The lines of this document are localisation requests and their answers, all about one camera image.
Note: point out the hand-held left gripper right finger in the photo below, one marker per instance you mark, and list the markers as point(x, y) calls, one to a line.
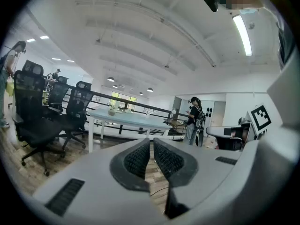
point(173, 160)

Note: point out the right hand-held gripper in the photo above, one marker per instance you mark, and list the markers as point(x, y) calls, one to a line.
point(260, 119)

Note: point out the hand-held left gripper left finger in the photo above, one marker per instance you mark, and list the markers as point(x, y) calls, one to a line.
point(131, 163)

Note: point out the brown bowl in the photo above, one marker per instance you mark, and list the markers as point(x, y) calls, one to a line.
point(112, 113)

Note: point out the brown wooden side table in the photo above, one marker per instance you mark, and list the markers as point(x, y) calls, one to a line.
point(175, 123)

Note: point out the white globe lamp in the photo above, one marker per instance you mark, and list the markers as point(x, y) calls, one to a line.
point(174, 112)

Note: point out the grey open door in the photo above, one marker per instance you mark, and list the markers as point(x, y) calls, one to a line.
point(177, 105)

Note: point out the light blue table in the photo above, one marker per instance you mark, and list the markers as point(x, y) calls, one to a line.
point(131, 103)

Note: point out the black-framed window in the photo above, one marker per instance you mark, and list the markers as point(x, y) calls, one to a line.
point(124, 99)

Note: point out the black mesh office chair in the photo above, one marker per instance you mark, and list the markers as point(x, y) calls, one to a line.
point(79, 104)
point(30, 97)
point(58, 95)

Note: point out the ceiling tube light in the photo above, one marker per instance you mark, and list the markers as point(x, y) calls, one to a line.
point(242, 35)

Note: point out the group of ceiling panel lights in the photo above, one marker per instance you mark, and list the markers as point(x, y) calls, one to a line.
point(30, 40)

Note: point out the group of black wall-hung objects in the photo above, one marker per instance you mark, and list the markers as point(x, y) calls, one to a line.
point(209, 110)

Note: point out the black head-mounted camera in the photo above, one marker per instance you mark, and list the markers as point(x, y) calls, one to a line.
point(210, 1)

